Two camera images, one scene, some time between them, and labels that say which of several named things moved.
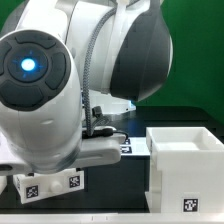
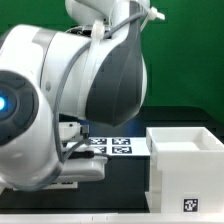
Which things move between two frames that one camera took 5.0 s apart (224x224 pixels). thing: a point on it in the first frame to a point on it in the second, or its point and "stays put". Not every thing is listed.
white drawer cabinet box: (186, 170) stays put
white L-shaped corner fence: (114, 218) stays put
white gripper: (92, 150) to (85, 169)
